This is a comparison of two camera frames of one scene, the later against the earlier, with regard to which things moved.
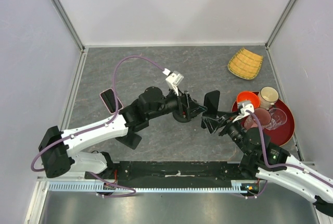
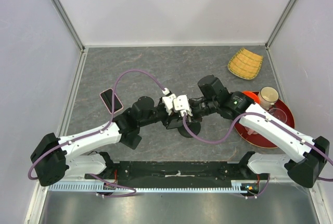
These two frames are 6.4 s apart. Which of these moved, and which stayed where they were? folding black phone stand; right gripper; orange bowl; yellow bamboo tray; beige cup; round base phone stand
Moved: right gripper; round base phone stand
Stayed: orange bowl; folding black phone stand; beige cup; yellow bamboo tray
